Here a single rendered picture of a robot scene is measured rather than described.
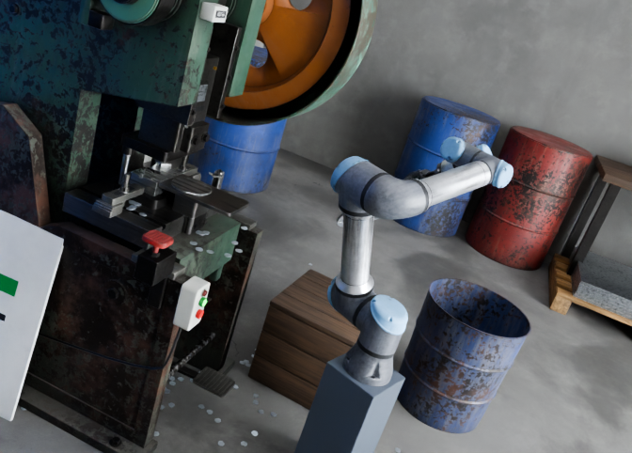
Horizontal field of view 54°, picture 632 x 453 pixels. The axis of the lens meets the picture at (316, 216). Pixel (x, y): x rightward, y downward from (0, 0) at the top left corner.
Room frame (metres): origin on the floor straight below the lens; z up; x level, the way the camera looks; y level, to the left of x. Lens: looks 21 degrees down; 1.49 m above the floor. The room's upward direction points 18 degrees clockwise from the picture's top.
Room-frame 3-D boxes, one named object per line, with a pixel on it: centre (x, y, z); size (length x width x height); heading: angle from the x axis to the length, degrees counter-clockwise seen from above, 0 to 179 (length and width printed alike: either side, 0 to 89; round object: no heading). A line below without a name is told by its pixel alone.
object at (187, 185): (1.76, 0.34, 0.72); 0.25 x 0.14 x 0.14; 76
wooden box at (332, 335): (2.13, -0.18, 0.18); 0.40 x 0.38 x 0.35; 73
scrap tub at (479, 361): (2.24, -0.72, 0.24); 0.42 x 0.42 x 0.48
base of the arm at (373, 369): (1.61, -0.29, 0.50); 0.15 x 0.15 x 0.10
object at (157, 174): (1.80, 0.51, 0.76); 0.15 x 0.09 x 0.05; 166
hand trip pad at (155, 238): (1.43, 0.37, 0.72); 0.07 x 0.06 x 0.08; 76
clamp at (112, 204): (1.64, 0.55, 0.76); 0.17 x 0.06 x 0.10; 166
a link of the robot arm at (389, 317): (1.62, -0.28, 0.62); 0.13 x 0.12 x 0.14; 46
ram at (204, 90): (1.79, 0.47, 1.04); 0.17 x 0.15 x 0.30; 76
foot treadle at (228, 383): (1.77, 0.38, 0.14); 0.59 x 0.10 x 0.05; 76
